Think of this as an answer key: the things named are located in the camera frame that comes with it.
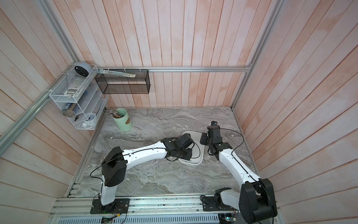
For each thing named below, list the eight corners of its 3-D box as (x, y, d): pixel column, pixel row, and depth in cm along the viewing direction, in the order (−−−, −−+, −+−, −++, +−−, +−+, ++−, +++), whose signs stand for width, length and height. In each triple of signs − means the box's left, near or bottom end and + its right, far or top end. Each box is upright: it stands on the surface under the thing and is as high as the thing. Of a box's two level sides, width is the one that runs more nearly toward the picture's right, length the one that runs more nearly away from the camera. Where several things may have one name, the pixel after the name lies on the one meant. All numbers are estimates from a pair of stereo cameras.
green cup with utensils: (123, 134, 106) (115, 119, 92) (117, 125, 111) (109, 110, 97) (133, 127, 109) (127, 113, 96) (127, 120, 115) (121, 104, 101)
